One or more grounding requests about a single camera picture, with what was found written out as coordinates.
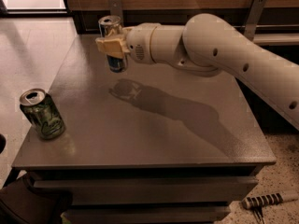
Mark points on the dark brown chair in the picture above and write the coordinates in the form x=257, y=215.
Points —
x=22, y=203

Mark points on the right metal wall bracket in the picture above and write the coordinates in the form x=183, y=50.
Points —
x=253, y=17

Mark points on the grey drawer cabinet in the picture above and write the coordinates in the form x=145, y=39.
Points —
x=150, y=145

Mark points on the metal wall bracket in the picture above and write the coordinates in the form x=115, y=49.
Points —
x=253, y=17
x=115, y=8

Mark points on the left metal wall bracket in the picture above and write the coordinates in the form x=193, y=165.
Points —
x=115, y=8

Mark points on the green soda can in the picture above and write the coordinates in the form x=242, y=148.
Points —
x=39, y=108

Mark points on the white 7up can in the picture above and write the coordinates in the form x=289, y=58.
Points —
x=211, y=73

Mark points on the redbull can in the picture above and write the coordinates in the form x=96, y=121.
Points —
x=112, y=42

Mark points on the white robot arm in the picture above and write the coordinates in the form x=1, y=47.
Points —
x=205, y=46

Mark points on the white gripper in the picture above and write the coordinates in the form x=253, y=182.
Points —
x=139, y=44

